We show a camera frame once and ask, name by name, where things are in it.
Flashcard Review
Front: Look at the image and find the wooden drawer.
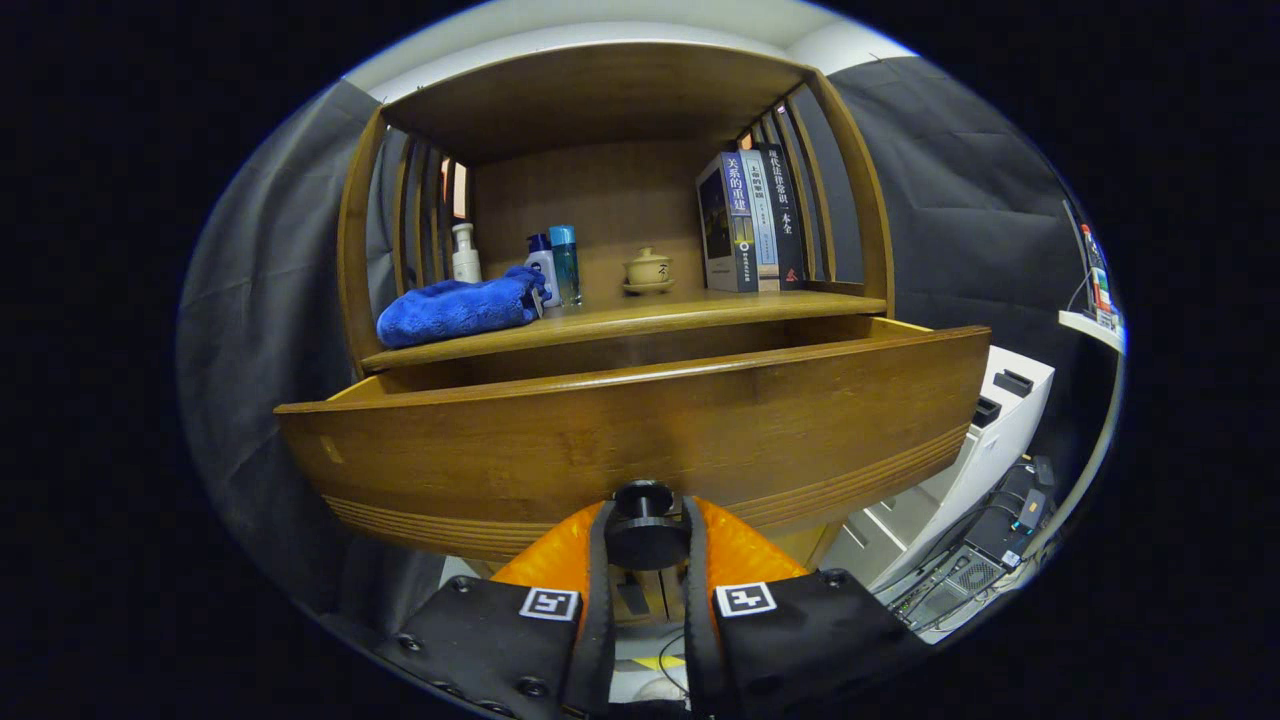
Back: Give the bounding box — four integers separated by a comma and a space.
273, 315, 993, 563

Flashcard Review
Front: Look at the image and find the blue spine book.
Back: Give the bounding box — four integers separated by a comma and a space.
696, 152, 761, 294

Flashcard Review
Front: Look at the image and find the wooden countertop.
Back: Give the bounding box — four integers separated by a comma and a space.
360, 285, 889, 373

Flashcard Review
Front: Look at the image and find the blue towel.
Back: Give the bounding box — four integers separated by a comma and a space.
376, 265, 549, 350

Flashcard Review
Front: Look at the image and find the black drawer knob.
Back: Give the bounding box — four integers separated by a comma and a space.
605, 480, 691, 571

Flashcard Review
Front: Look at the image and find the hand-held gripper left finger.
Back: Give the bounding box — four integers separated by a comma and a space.
372, 498, 618, 720

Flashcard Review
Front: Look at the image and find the teal transparent bottle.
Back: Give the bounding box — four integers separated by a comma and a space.
548, 224, 583, 308

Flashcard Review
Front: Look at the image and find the black spine book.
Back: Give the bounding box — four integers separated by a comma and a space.
760, 142, 809, 291

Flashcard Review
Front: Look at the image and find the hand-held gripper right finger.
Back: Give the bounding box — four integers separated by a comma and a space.
682, 495, 936, 720

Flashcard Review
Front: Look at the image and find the white desk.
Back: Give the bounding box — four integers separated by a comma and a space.
1020, 308, 1128, 576

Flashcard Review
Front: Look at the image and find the wooden cabinet frame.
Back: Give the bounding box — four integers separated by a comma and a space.
335, 40, 896, 631

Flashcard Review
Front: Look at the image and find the white pump bottle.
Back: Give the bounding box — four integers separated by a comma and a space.
451, 222, 483, 285

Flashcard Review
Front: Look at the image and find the white side cabinet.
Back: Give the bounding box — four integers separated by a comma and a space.
820, 345, 1057, 593

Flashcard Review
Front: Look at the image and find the beige lidded tea cup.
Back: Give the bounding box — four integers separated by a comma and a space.
622, 247, 676, 297

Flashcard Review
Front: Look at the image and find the white bottle with blue cap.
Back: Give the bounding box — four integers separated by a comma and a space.
524, 233, 562, 309

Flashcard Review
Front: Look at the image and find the black electronics case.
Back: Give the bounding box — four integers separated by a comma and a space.
885, 545, 1011, 633

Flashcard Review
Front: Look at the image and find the pale spine book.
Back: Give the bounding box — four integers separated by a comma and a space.
740, 148, 781, 293

